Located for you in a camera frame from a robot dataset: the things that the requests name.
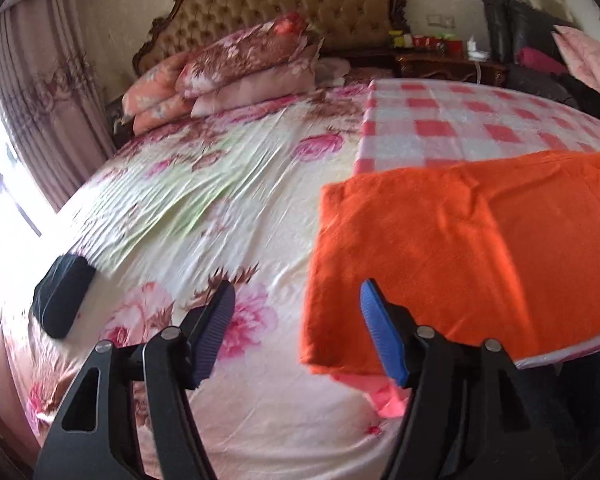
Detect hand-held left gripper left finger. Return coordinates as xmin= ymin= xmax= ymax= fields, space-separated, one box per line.
xmin=34 ymin=280 xmax=237 ymax=480

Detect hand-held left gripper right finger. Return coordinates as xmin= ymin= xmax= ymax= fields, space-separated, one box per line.
xmin=360 ymin=279 xmax=576 ymax=480

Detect orange pants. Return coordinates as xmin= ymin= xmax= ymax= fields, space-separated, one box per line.
xmin=299 ymin=150 xmax=600 ymax=377

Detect floral bed sheet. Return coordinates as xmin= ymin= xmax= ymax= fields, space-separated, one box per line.
xmin=2 ymin=82 xmax=416 ymax=480

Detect dark blue pouch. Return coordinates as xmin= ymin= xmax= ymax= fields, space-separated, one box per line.
xmin=32 ymin=254 xmax=97 ymax=339

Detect pink white checked cloth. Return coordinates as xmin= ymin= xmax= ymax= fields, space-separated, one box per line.
xmin=357 ymin=78 xmax=600 ymax=418

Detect folded pink quilt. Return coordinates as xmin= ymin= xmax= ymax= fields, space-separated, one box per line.
xmin=190 ymin=67 xmax=321 ymax=118

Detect pink floral pillow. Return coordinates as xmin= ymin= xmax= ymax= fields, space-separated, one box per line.
xmin=122 ymin=52 xmax=196 ymax=136

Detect window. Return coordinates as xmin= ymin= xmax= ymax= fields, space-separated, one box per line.
xmin=0 ymin=50 xmax=43 ymax=311

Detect wooden nightstand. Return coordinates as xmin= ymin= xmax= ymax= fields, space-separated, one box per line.
xmin=395 ymin=50 xmax=508 ymax=86

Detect red floral pillow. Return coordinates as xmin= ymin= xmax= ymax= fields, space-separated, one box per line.
xmin=175 ymin=12 xmax=323 ymax=98

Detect pink patterned curtain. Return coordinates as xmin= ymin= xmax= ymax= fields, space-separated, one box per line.
xmin=0 ymin=0 xmax=116 ymax=211

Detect magenta cloth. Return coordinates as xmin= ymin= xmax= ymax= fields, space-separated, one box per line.
xmin=517 ymin=47 xmax=568 ymax=76

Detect light pink pillow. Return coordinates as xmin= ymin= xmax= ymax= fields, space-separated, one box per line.
xmin=551 ymin=25 xmax=600 ymax=116

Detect black leather chair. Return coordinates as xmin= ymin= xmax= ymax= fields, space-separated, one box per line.
xmin=481 ymin=0 xmax=600 ymax=123

